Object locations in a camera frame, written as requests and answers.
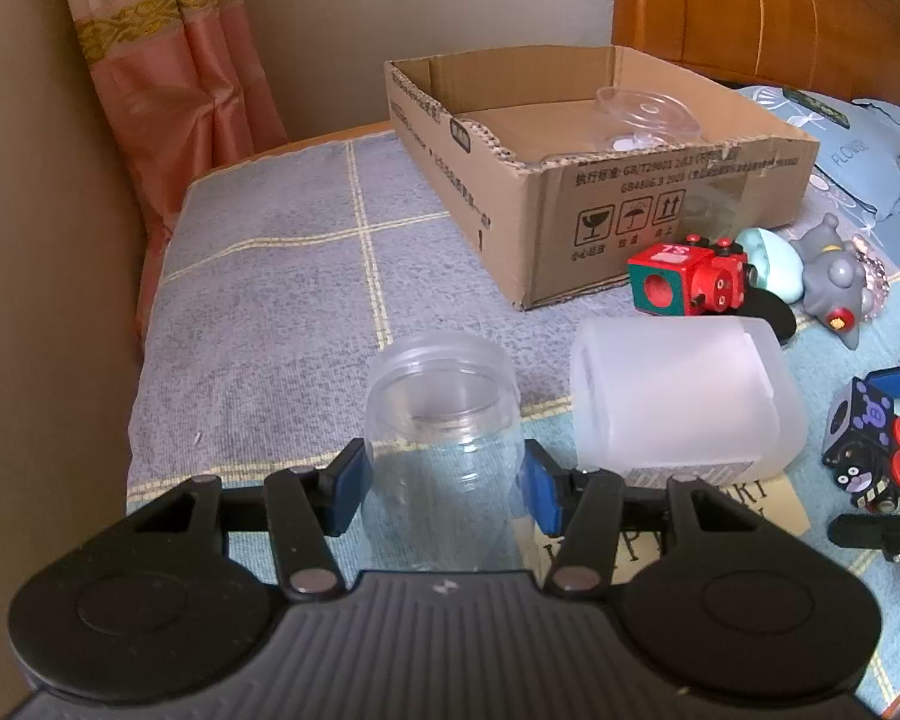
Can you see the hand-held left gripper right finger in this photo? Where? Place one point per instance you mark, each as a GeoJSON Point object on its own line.
{"type": "Point", "coordinates": [544, 491]}

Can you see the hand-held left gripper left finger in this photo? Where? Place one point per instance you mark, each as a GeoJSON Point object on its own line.
{"type": "Point", "coordinates": [349, 484]}

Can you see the black toy train block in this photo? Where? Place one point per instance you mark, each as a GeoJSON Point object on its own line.
{"type": "Point", "coordinates": [862, 435]}

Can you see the clear plastic jar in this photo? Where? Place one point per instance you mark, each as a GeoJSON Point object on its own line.
{"type": "Point", "coordinates": [439, 420]}

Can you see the clear crystal ornament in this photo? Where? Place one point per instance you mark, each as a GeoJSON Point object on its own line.
{"type": "Point", "coordinates": [871, 270]}

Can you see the grey cat toy figure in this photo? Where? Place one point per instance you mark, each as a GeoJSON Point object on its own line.
{"type": "Point", "coordinates": [832, 277]}

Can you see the black oval object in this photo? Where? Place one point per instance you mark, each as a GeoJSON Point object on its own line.
{"type": "Point", "coordinates": [776, 319]}

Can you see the teal egg-shaped massager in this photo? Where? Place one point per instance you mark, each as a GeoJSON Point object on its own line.
{"type": "Point", "coordinates": [776, 262]}

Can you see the frosted white plastic container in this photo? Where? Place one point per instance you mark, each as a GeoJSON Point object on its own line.
{"type": "Point", "coordinates": [682, 390]}

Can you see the red toy train block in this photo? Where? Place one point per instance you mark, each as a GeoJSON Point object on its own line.
{"type": "Point", "coordinates": [667, 277]}

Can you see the cardboard box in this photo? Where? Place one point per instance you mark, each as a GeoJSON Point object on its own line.
{"type": "Point", "coordinates": [570, 240]}

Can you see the blue floral pillow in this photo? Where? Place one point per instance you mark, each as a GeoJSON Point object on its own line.
{"type": "Point", "coordinates": [855, 150]}

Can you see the clear plastic lid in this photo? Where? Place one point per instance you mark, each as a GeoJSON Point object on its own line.
{"type": "Point", "coordinates": [645, 116]}

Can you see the wooden headboard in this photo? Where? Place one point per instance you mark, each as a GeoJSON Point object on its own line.
{"type": "Point", "coordinates": [757, 7]}

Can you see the pink curtain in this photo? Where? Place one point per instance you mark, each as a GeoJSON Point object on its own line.
{"type": "Point", "coordinates": [172, 52]}

